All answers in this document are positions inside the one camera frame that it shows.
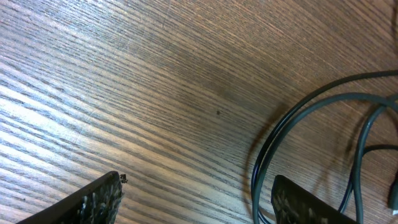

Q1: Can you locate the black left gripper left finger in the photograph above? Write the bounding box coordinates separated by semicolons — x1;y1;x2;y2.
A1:
18;171;127;224

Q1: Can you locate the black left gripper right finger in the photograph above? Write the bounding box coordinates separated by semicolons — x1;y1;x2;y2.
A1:
271;175;356;224

